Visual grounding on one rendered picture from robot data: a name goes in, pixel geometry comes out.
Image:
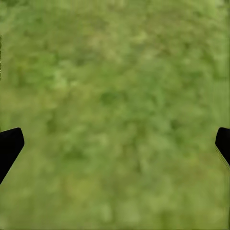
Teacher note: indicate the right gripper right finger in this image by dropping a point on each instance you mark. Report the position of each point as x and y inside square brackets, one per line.
[223, 142]

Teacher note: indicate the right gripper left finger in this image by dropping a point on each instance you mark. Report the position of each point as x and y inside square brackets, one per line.
[11, 143]

